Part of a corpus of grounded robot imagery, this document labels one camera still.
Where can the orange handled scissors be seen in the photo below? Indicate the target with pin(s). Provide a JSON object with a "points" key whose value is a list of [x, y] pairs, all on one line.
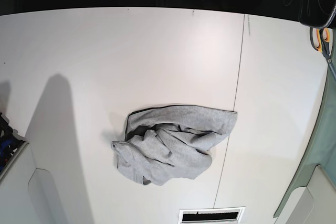
{"points": [[320, 39]]}

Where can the grey t-shirt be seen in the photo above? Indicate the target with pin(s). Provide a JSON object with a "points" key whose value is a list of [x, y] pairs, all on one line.
{"points": [[171, 142]]}

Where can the white vent grille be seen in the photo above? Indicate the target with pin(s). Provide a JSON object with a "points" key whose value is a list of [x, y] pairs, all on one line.
{"points": [[211, 216]]}

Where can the blue black clutter pile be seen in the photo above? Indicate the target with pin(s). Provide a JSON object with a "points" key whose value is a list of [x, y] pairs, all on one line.
{"points": [[9, 143]]}

